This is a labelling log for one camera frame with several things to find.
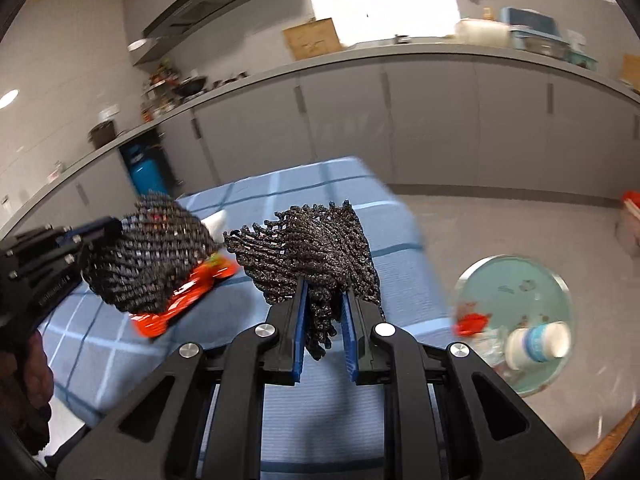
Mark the teal plastic basket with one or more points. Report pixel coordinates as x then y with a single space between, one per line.
582 56

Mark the metal bowl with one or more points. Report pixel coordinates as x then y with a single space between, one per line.
544 47

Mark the white bottle with blue label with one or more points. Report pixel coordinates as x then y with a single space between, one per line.
535 345

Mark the large wooden cutting board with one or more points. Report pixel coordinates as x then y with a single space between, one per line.
312 39

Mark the black wok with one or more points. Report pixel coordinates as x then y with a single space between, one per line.
191 86

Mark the mint green enamel basin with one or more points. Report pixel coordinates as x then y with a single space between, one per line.
510 290

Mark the crinkled red wrapper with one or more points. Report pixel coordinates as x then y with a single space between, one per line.
472 322

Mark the red snack packet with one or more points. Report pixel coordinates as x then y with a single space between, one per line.
185 296

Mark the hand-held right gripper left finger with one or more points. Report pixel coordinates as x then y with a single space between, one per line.
299 330

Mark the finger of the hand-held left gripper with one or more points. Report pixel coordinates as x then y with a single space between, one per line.
97 230

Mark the blue plaid tablecloth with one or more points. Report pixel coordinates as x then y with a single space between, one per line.
320 220

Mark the dark round pot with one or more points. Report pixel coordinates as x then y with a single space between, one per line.
103 135

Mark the clear plastic bag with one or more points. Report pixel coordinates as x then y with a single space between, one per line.
487 351

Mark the black range hood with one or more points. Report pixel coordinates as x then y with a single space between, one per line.
195 7

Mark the yellow soap bottle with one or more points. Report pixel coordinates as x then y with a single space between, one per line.
487 14

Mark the small wooden cutting board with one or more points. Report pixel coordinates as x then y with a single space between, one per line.
632 70

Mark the white plastic basin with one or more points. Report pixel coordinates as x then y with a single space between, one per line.
481 31

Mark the blue dish rack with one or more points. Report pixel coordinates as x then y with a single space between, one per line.
532 20

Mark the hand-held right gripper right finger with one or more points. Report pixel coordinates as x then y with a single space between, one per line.
350 335

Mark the small blue gas cylinder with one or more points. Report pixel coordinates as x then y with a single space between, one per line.
147 175

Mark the person's left hand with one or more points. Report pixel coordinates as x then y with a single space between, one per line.
32 385

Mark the red dustpan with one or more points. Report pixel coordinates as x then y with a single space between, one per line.
632 199

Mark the spice rack with bottles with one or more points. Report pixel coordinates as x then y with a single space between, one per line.
160 90

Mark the grey kitchen counter cabinets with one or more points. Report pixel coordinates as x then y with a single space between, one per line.
430 120

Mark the white plastic bucket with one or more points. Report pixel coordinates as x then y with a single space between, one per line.
631 227

